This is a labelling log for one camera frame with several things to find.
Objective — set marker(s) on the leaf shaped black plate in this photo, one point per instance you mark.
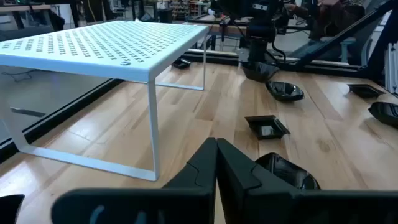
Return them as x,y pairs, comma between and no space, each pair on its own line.
289,169
284,91
385,113

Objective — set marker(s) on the wavy square black plate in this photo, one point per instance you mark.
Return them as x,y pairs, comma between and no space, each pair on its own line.
259,71

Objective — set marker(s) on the silver aluminium extrusion post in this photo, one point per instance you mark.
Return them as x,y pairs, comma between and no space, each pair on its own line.
391,67

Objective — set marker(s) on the white perforated shelf riser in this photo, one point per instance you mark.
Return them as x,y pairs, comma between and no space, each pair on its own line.
109,43

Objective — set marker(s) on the small square black plate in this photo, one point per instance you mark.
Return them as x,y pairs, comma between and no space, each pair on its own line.
11,208
266,126
181,63
364,90

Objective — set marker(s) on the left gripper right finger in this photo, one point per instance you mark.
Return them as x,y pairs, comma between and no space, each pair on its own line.
280,208

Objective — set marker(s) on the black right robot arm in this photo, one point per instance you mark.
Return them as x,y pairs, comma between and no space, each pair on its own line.
258,51

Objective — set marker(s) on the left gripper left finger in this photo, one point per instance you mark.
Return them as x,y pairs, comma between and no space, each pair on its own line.
140,207

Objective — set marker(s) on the wooden workbench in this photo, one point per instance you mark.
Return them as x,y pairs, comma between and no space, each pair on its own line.
217,28

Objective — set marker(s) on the light blue stool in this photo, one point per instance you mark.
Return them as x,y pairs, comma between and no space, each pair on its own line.
346,46

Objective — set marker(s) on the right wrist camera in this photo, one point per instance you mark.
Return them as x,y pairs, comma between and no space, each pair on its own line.
259,7

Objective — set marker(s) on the person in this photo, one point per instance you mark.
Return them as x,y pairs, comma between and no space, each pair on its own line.
339,18

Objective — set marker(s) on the black waste bin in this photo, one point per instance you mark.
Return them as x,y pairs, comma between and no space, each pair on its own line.
165,15

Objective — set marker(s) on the black diagonal stand strut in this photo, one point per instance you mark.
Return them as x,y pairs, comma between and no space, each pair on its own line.
351,29

